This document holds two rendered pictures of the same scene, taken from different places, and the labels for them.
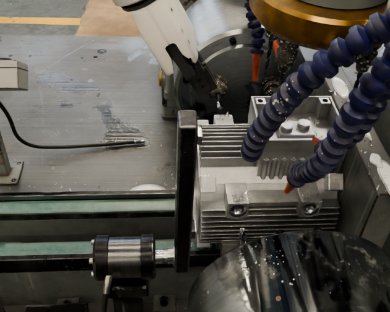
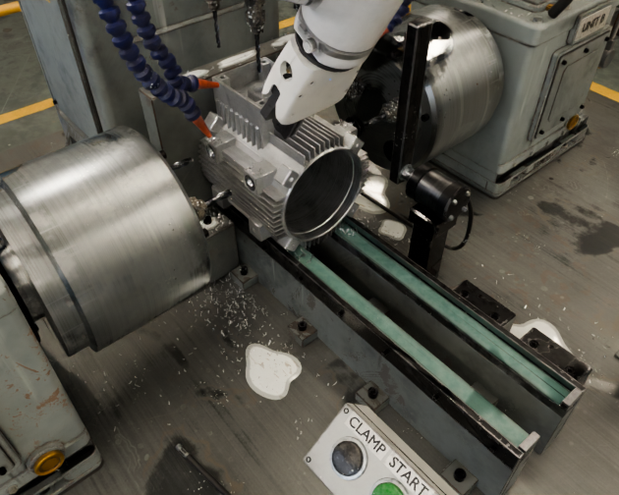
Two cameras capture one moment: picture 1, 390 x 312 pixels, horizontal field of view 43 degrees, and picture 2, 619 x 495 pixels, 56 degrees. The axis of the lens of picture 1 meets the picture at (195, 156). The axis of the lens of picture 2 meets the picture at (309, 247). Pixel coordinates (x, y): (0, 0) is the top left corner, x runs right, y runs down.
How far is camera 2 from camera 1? 1.07 m
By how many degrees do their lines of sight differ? 80
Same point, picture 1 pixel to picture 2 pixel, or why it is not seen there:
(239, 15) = (109, 153)
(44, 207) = (422, 357)
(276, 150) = not seen: hidden behind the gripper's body
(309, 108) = (226, 96)
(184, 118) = (422, 22)
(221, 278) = (439, 77)
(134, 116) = not seen: outside the picture
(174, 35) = not seen: hidden behind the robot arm
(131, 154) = (212, 446)
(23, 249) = (476, 331)
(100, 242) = (456, 186)
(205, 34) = (158, 184)
